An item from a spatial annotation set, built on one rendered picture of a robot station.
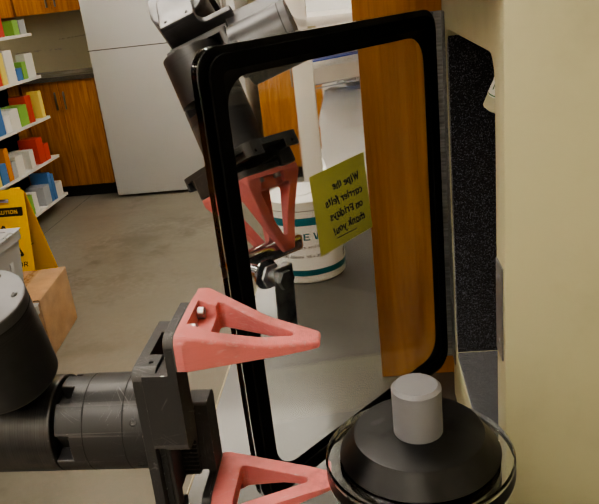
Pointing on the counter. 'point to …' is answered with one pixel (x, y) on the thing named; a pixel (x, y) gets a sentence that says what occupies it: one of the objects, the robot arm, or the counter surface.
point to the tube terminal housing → (562, 240)
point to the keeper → (499, 309)
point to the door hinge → (445, 177)
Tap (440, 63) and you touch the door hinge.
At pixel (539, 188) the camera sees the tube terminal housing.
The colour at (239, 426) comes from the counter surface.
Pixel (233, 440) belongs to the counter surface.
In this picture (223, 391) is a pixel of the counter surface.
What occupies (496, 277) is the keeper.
